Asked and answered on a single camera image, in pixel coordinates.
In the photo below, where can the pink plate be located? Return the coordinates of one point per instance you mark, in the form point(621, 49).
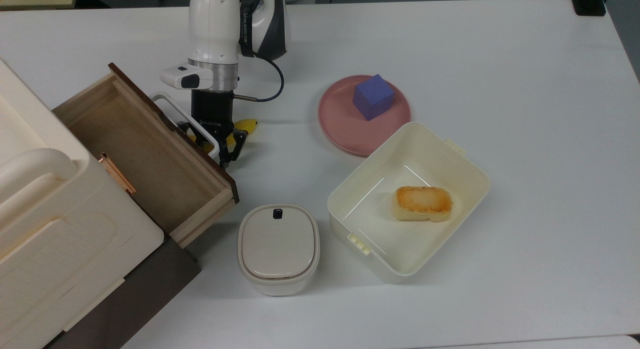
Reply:
point(345, 124)

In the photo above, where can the purple cube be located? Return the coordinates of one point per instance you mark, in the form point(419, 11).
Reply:
point(374, 96)

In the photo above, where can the brown wooden drawer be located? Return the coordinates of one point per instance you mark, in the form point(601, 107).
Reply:
point(145, 159)

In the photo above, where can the cream plastic storage box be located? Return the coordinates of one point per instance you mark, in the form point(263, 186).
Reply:
point(415, 244)

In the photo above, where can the cream toy fridge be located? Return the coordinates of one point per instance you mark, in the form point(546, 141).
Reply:
point(55, 239)

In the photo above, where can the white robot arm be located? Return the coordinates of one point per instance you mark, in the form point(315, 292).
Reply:
point(220, 34)

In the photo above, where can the yellow banana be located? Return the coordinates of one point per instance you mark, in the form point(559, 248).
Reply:
point(246, 125)

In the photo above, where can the dark brown drawer cabinet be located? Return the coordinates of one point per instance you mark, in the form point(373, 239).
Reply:
point(135, 299)

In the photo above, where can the toasted bread piece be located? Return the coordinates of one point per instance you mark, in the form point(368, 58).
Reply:
point(422, 203)

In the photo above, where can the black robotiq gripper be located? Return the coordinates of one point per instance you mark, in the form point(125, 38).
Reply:
point(212, 109)

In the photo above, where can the small white trash can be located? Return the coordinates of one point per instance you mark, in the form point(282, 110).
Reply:
point(278, 244)

